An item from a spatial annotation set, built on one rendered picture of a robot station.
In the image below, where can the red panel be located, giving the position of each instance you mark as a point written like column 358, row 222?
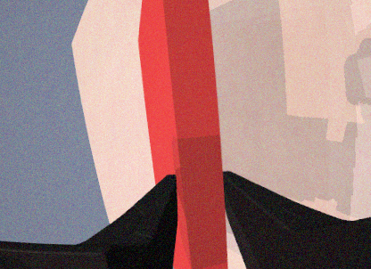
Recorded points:
column 177, row 60

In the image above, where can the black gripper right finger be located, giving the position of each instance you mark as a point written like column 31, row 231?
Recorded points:
column 273, row 232

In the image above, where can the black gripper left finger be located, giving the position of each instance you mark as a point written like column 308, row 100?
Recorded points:
column 143, row 238

